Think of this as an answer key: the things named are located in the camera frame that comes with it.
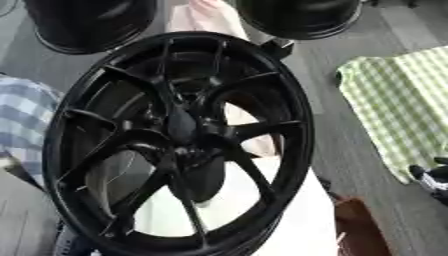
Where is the black spoked wheel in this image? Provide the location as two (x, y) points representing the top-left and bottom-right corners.
(40, 31), (317, 256)

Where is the black round wheel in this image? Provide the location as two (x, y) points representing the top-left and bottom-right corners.
(234, 0), (364, 41)
(21, 0), (160, 56)

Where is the brown wooden box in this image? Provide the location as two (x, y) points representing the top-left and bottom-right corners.
(330, 196), (394, 256)

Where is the person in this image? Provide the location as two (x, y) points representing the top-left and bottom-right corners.
(0, 73), (67, 188)

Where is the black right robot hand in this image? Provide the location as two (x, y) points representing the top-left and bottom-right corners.
(407, 156), (448, 206)

